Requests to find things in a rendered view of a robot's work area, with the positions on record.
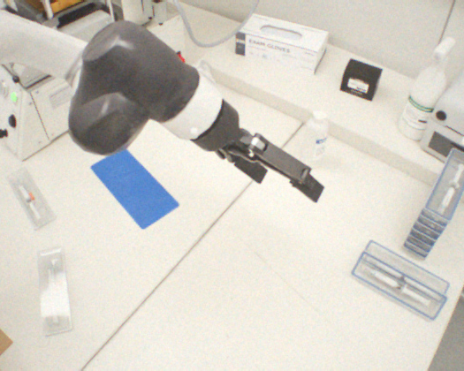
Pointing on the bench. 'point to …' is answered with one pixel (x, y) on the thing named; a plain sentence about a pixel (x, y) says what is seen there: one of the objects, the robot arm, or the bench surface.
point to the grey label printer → (456, 118)
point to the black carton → (361, 79)
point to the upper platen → (59, 5)
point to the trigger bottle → (426, 93)
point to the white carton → (282, 42)
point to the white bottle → (315, 139)
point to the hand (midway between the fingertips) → (285, 182)
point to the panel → (3, 106)
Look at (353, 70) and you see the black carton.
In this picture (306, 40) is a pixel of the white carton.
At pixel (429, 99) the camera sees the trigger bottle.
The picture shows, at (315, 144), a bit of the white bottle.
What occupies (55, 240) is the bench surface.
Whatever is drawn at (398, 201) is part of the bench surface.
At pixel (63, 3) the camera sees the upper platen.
